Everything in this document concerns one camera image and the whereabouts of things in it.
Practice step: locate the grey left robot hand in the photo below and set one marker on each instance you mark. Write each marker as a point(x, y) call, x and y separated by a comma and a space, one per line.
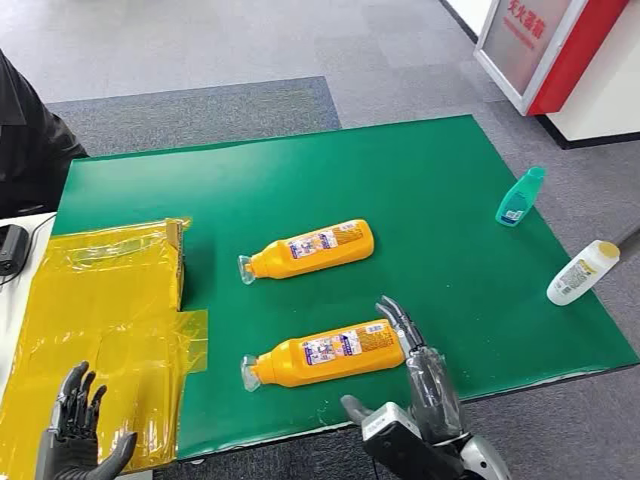
point(75, 444)

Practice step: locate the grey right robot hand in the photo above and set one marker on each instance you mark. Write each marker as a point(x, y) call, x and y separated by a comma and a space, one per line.
point(432, 397)

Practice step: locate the orange detergent bottle clear cap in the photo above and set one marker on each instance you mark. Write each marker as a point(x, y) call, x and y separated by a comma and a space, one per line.
point(324, 351)
point(310, 250)

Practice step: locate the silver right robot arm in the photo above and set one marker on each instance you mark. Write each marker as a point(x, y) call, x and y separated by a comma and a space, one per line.
point(487, 460)

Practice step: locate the teal plastic bottle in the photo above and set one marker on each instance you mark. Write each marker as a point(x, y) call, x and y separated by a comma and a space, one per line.
point(520, 197)

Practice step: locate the white bottle yellow cap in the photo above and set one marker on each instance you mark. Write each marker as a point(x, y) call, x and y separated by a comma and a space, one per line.
point(580, 273)

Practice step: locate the yellow taped cardboard box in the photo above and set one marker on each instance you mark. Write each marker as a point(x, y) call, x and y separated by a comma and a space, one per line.
point(100, 311)

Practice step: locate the green table mat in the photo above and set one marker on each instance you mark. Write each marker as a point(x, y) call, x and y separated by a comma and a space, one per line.
point(400, 199)

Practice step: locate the black power adapter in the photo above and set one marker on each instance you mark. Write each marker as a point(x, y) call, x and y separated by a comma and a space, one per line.
point(12, 248)

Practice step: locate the red and white sign board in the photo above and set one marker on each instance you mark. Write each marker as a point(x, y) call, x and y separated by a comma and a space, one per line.
point(540, 46)

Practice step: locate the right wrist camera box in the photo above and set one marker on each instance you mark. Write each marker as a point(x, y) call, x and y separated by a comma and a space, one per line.
point(400, 440)

